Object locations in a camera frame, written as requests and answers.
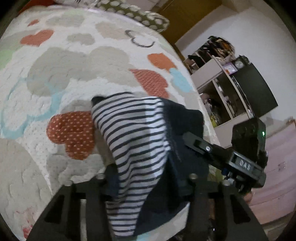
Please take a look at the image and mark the navy striped pants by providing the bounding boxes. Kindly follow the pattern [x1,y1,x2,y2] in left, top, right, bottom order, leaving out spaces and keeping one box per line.
[91,92,209,238]

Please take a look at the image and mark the person's right hand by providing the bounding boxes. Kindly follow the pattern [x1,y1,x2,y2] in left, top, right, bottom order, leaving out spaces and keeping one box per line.
[243,191,254,205]

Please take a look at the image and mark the pink drawer cabinet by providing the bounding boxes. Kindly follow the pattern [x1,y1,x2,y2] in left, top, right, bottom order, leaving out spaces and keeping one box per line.
[250,120,295,225]

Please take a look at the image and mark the black television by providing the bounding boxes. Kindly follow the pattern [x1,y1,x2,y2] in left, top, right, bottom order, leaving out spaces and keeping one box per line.
[232,63,278,117]

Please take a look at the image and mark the white shelf unit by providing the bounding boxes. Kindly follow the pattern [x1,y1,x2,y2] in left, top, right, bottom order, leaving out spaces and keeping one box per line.
[182,36,255,128]

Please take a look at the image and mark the small desk clock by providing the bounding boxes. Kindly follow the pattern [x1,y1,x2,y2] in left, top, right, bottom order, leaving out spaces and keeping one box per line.
[233,55,250,70]

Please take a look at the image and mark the brown wooden door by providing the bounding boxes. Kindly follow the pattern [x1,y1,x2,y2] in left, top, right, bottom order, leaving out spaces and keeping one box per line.
[151,0,222,59]

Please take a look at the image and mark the heart patterned quilt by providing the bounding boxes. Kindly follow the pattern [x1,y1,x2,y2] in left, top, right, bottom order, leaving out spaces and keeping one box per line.
[1,6,205,240]

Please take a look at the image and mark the green white dotted pillow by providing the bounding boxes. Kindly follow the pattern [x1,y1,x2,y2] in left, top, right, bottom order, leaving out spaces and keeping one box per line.
[95,0,170,33]

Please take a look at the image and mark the grey floral pillow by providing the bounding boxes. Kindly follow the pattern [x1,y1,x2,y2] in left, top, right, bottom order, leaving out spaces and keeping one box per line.
[54,0,100,9]

